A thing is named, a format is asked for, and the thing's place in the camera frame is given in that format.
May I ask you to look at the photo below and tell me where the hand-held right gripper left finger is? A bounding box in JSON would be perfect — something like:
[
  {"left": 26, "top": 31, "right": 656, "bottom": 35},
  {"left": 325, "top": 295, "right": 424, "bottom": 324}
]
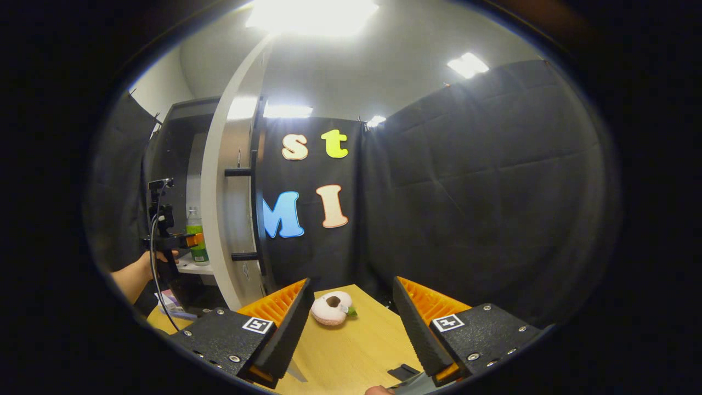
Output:
[{"left": 170, "top": 277, "right": 315, "bottom": 389}]

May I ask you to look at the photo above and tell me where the black backdrop cloth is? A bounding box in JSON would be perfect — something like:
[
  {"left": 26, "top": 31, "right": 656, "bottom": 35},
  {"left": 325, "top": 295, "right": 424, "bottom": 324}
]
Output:
[{"left": 85, "top": 59, "right": 620, "bottom": 330}]

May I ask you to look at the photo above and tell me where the pink book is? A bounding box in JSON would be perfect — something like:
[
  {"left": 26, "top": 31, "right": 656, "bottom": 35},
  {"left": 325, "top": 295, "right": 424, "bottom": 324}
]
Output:
[{"left": 156, "top": 290, "right": 184, "bottom": 311}]

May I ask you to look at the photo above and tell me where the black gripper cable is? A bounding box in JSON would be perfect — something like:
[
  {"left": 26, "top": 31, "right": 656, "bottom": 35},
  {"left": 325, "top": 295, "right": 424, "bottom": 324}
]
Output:
[{"left": 149, "top": 184, "right": 182, "bottom": 332}]

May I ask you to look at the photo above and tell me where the large ceiling light panel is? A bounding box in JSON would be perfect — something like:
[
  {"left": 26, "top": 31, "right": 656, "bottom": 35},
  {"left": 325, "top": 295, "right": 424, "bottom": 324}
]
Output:
[{"left": 244, "top": 0, "right": 380, "bottom": 38}]

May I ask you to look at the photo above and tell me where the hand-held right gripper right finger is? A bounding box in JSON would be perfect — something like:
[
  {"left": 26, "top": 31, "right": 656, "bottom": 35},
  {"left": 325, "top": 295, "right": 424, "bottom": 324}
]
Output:
[{"left": 392, "top": 276, "right": 549, "bottom": 387}]

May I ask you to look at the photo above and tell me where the light grey cabinet door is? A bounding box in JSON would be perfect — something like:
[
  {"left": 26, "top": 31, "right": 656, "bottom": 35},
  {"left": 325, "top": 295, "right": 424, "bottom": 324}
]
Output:
[{"left": 199, "top": 33, "right": 278, "bottom": 312}]

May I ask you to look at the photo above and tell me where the dark grey cabinet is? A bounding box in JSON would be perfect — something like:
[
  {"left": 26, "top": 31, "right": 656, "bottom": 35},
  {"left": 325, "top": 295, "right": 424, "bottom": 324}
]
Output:
[{"left": 144, "top": 96, "right": 225, "bottom": 316}]

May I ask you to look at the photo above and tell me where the small black flat object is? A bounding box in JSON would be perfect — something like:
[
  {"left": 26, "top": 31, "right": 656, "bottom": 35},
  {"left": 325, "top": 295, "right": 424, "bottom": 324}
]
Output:
[{"left": 387, "top": 363, "right": 421, "bottom": 382}]

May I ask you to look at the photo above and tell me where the green label bottle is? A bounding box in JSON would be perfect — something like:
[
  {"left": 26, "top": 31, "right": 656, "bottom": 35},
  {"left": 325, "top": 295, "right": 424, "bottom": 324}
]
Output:
[{"left": 185, "top": 207, "right": 210, "bottom": 267}]

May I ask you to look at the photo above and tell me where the pink plush toy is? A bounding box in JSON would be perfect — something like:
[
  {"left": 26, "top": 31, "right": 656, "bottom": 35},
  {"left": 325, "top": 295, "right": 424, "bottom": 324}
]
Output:
[{"left": 310, "top": 291, "right": 357, "bottom": 327}]

